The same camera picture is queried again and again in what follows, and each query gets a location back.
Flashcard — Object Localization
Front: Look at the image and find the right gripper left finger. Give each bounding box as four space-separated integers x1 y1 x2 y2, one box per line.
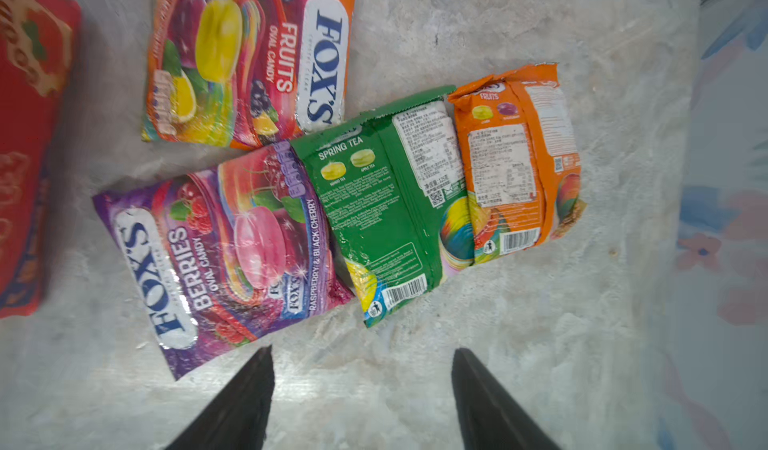
168 346 275 449

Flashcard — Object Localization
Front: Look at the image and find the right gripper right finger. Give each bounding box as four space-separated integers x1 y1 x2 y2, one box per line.
451 348 559 450

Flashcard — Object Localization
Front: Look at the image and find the green snack bag small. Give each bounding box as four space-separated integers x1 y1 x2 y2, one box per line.
291 86 475 328

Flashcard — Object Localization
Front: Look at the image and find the red pink paper bag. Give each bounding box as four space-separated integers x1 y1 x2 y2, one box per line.
1 0 81 318

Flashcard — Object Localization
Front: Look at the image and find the purple Fox's candy bag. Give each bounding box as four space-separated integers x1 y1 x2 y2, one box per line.
93 142 352 378

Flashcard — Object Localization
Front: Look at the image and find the orange snack bag rear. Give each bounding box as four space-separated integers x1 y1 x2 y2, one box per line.
447 63 586 264

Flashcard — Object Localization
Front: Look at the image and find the pink yellow Fox's candy bag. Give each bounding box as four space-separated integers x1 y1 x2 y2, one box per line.
142 0 356 150

